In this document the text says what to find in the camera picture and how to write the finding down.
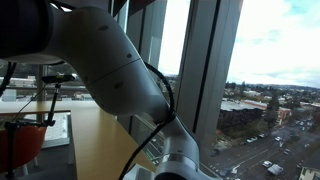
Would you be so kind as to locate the orange chair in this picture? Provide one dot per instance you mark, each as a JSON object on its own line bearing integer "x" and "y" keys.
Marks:
{"x": 28, "y": 143}

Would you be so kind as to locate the stereo camera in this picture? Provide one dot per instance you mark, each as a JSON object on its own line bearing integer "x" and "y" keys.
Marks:
{"x": 58, "y": 78}

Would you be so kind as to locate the black camera stand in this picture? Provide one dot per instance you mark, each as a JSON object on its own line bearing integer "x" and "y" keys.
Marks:
{"x": 53, "y": 103}

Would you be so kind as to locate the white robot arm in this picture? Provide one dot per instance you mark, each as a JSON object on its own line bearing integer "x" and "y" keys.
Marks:
{"x": 106, "y": 66}

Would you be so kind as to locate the grey window mullion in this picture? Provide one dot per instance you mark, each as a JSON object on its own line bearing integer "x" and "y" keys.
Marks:
{"x": 206, "y": 66}

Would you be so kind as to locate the white printed sheet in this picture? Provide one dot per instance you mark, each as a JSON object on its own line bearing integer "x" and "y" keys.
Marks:
{"x": 58, "y": 130}

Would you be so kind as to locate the metal window handrail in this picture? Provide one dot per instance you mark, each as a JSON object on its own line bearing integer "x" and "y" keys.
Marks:
{"x": 26, "y": 88}

